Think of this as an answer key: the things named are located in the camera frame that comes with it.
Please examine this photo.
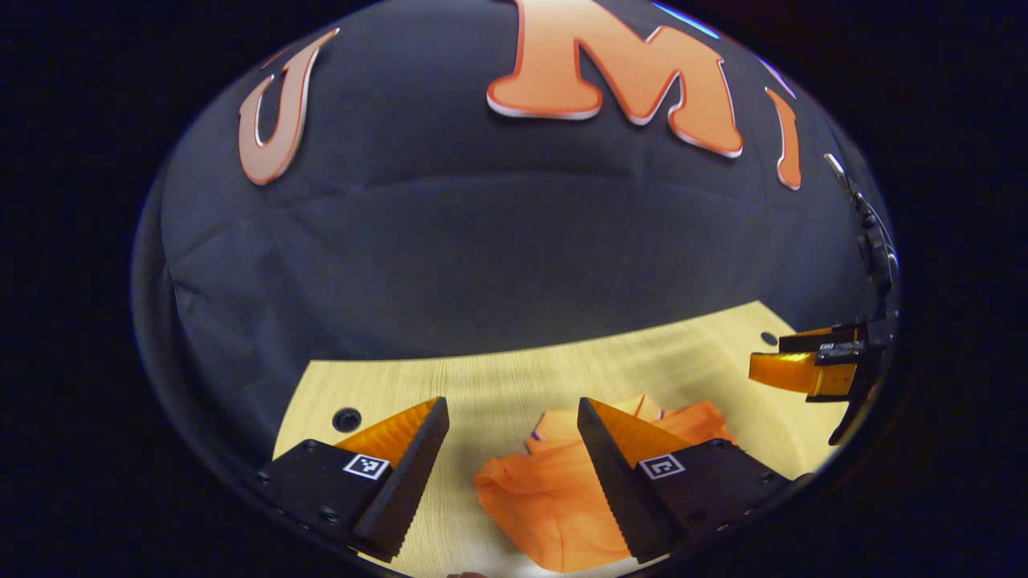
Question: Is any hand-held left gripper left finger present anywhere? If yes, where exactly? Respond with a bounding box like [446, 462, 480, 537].
[255, 396, 451, 564]

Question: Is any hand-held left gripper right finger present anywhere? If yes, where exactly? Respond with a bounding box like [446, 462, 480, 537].
[577, 396, 793, 564]

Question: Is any orange T-shirt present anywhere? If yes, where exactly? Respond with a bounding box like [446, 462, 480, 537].
[474, 393, 736, 572]

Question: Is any black backdrop cloth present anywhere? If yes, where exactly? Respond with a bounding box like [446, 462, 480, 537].
[133, 0, 892, 474]

